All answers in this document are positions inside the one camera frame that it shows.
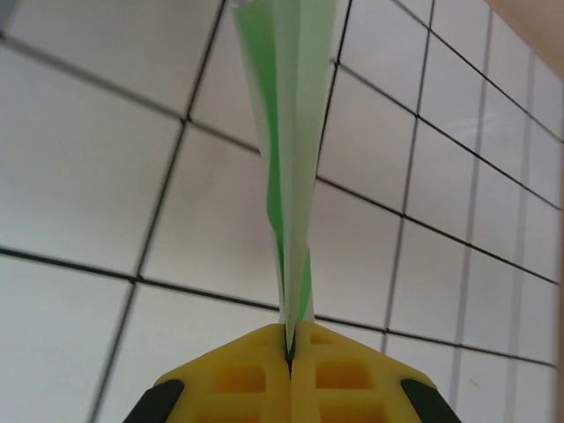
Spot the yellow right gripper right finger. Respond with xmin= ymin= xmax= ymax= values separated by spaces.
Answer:
xmin=288 ymin=321 xmax=464 ymax=423

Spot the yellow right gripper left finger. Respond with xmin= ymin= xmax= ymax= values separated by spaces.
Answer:
xmin=125 ymin=323 xmax=293 ymax=423

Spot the light green paper sheet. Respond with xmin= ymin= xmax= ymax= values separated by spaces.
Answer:
xmin=230 ymin=0 xmax=339 ymax=354

